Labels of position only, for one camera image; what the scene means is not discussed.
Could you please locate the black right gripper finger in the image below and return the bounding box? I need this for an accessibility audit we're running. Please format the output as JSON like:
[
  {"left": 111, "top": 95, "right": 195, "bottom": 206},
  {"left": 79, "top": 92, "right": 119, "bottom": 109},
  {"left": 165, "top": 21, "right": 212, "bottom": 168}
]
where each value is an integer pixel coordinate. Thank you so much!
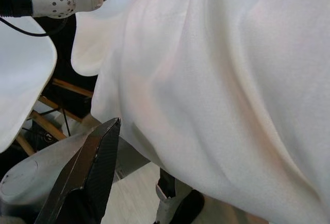
[{"left": 35, "top": 117, "right": 122, "bottom": 224}]

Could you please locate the white pillow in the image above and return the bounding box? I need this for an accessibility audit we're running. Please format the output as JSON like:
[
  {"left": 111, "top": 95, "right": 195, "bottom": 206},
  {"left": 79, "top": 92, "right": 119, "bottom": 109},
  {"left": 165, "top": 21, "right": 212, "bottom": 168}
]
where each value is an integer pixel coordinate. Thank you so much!
[{"left": 71, "top": 0, "right": 330, "bottom": 224}]

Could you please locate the black metal chair strut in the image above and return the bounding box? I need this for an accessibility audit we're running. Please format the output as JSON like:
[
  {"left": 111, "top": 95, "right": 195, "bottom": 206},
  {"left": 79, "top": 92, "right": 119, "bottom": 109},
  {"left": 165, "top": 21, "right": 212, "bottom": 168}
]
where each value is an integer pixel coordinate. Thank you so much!
[{"left": 59, "top": 102, "right": 72, "bottom": 137}]

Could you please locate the wooden chair leg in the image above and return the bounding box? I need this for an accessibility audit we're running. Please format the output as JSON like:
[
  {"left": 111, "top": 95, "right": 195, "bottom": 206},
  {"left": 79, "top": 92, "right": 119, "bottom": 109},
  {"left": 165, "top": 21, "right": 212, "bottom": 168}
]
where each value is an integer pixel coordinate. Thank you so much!
[
  {"left": 38, "top": 96, "right": 84, "bottom": 123},
  {"left": 15, "top": 133, "right": 36, "bottom": 157},
  {"left": 27, "top": 111, "right": 67, "bottom": 141},
  {"left": 52, "top": 78, "right": 94, "bottom": 98}
]

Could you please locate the white plastic chair seat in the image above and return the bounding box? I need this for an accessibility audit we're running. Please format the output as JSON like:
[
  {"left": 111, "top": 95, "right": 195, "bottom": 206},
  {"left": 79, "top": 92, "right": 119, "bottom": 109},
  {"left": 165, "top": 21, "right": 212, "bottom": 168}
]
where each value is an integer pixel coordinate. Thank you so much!
[{"left": 0, "top": 15, "right": 58, "bottom": 153}]

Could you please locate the black robot left foot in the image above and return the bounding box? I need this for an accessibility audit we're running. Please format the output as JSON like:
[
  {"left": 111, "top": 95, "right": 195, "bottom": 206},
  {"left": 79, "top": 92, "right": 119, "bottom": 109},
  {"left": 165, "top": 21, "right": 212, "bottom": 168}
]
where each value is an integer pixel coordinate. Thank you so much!
[{"left": 173, "top": 189, "right": 206, "bottom": 224}]

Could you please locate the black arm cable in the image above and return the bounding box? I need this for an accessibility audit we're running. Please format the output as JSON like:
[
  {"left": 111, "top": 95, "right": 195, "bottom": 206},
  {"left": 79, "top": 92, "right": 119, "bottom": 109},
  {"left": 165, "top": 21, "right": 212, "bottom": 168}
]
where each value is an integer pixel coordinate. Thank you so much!
[{"left": 0, "top": 15, "right": 68, "bottom": 37}]

